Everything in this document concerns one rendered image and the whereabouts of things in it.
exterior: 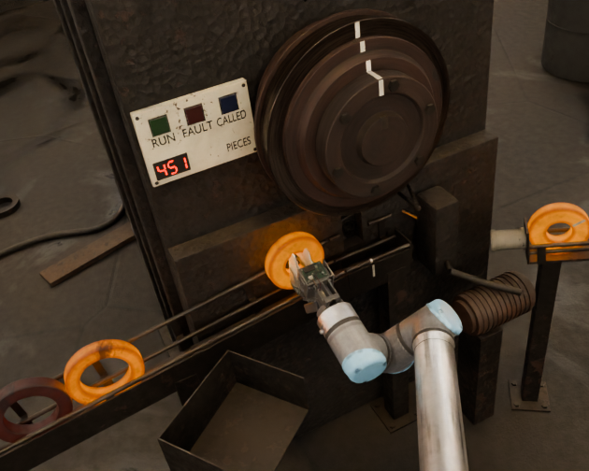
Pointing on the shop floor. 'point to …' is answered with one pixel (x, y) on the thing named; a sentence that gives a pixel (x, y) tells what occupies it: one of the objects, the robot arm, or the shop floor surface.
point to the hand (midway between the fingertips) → (294, 255)
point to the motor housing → (485, 339)
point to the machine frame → (196, 274)
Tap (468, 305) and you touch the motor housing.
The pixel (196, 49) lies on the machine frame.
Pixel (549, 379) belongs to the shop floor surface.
